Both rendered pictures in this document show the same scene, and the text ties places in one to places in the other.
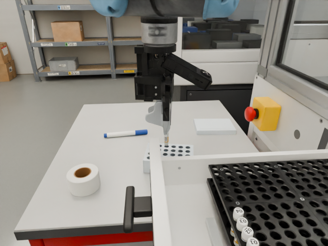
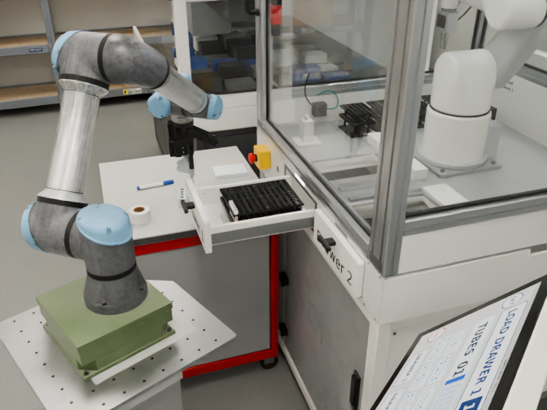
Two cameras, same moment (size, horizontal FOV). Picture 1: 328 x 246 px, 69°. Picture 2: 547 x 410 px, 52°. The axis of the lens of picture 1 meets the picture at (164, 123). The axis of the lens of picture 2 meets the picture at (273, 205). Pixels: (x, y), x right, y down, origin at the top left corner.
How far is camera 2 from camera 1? 1.39 m
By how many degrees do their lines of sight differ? 12
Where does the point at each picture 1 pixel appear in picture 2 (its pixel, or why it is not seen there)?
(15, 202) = not seen: outside the picture
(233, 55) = (245, 99)
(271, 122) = (265, 163)
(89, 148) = (129, 198)
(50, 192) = not seen: hidden behind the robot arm
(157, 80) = (184, 143)
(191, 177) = (212, 199)
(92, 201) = (150, 226)
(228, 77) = (243, 121)
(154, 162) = (191, 188)
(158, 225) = (199, 206)
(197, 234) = (216, 220)
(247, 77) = not seen: hidden behind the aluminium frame
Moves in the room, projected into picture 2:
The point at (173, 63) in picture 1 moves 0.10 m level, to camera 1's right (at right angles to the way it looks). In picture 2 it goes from (193, 132) to (222, 129)
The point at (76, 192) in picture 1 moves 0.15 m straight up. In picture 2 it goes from (137, 221) to (132, 181)
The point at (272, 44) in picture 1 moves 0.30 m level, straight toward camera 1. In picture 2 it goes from (261, 106) to (243, 137)
